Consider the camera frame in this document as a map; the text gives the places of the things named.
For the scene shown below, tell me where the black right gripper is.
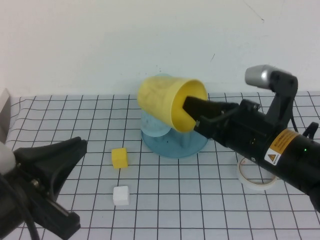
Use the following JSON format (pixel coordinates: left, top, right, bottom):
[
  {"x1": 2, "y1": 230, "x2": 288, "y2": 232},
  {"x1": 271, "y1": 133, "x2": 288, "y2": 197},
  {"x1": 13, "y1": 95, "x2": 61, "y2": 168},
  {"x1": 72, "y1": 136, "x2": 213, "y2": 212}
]
[{"x1": 183, "y1": 95, "x2": 279, "y2": 161}]

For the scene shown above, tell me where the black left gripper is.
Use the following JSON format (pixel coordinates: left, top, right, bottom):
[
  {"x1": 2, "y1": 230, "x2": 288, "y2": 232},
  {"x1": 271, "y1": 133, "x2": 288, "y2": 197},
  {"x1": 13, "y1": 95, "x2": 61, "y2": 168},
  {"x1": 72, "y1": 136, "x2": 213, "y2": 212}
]
[{"x1": 13, "y1": 136, "x2": 88, "y2": 239}]

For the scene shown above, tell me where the yellow plastic cup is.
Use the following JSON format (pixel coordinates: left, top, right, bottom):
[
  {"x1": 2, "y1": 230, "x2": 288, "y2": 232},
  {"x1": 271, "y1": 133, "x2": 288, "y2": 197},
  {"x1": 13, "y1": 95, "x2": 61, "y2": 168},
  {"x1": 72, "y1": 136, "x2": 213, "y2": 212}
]
[{"x1": 136, "y1": 75, "x2": 209, "y2": 134}]

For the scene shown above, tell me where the teal cup stand tray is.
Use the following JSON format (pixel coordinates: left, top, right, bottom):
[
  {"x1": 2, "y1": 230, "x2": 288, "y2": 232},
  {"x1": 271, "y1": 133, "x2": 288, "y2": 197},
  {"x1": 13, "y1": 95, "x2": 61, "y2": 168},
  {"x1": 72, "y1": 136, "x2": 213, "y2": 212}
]
[{"x1": 140, "y1": 109, "x2": 210, "y2": 159}]

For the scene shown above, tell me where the green plastic cup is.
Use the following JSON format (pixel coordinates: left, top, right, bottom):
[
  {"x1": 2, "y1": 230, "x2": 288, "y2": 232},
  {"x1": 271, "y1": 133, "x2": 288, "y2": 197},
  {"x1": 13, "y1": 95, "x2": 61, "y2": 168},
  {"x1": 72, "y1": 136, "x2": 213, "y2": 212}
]
[{"x1": 152, "y1": 72, "x2": 174, "y2": 79}]

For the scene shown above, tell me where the light blue plastic cup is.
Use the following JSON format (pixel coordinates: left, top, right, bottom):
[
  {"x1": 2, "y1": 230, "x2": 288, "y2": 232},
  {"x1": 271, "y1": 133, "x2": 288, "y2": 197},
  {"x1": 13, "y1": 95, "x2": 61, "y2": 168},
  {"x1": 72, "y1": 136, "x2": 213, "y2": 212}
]
[{"x1": 140, "y1": 110, "x2": 174, "y2": 138}]

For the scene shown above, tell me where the yellow cube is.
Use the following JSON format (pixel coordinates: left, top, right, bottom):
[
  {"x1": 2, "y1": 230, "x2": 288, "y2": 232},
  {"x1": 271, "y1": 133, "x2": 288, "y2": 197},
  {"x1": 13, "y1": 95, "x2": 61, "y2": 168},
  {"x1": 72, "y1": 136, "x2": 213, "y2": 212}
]
[{"x1": 111, "y1": 147, "x2": 130, "y2": 170}]

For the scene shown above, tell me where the grey white panel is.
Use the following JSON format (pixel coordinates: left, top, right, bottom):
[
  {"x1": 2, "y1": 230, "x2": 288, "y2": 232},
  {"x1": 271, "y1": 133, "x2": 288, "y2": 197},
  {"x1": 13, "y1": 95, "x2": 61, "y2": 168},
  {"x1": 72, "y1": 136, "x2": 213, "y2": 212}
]
[{"x1": 0, "y1": 88, "x2": 12, "y2": 145}]

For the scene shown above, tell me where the white cube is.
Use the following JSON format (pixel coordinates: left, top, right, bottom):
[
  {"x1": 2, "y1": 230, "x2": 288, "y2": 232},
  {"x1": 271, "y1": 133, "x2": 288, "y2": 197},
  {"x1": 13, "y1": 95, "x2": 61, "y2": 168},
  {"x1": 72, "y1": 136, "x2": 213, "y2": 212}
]
[{"x1": 112, "y1": 185, "x2": 131, "y2": 207}]

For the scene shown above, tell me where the white tape roll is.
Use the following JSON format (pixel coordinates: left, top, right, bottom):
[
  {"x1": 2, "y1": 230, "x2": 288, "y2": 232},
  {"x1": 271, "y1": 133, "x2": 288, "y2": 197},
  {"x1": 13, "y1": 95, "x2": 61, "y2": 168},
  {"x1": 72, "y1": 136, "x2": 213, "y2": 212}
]
[{"x1": 236, "y1": 154, "x2": 278, "y2": 192}]

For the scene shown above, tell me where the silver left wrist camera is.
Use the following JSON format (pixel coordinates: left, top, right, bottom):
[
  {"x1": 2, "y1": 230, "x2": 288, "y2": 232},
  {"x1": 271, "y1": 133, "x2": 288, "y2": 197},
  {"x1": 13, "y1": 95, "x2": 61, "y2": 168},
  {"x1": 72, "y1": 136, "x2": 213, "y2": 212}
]
[{"x1": 0, "y1": 141, "x2": 17, "y2": 176}]

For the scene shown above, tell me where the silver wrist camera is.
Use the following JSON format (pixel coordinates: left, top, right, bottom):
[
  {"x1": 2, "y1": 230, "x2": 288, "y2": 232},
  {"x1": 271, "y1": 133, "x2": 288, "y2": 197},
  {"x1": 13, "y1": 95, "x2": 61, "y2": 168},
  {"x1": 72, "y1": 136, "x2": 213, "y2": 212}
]
[
  {"x1": 244, "y1": 64, "x2": 279, "y2": 89},
  {"x1": 0, "y1": 141, "x2": 17, "y2": 176}
]

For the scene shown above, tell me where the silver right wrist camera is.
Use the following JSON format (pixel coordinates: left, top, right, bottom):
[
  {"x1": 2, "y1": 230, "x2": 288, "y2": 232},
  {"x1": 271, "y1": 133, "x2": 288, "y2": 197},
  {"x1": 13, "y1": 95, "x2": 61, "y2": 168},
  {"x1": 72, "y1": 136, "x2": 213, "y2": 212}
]
[{"x1": 244, "y1": 64, "x2": 279, "y2": 89}]

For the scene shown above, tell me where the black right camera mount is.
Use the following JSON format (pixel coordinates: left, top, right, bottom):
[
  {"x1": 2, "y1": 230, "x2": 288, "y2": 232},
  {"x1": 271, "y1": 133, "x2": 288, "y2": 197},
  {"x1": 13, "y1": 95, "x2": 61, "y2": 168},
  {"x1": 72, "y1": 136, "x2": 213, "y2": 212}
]
[{"x1": 265, "y1": 70, "x2": 300, "y2": 131}]

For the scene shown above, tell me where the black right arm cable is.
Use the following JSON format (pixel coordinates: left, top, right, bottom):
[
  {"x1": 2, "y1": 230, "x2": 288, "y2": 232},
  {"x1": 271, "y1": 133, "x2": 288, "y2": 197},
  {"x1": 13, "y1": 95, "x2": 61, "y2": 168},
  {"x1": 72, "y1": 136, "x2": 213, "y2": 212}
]
[{"x1": 289, "y1": 109, "x2": 320, "y2": 139}]

